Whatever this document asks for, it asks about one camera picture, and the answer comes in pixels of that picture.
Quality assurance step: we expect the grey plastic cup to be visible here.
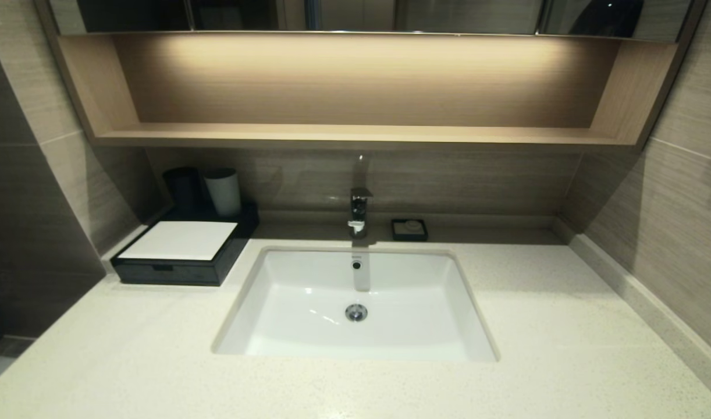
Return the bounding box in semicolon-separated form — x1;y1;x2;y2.
203;168;241;218

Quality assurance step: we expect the black amenity box housing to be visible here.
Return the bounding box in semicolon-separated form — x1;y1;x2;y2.
110;202;260;287

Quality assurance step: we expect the white board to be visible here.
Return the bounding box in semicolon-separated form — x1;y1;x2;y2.
118;221;238;261

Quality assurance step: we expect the chrome faucet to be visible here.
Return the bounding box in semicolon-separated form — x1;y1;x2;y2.
348;187;374;239

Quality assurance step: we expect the black soap dish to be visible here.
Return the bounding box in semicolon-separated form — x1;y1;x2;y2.
391;219;429;242

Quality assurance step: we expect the white sink basin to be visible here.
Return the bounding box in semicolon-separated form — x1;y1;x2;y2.
211;246;500;363

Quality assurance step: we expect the black cylindrical cup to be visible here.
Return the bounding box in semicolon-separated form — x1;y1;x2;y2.
162;167;208;213

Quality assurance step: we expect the mirror cabinet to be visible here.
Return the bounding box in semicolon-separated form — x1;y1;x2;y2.
47;0;695;41

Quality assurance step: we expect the wooden wall shelf niche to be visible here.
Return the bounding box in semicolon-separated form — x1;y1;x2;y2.
34;30;706;153

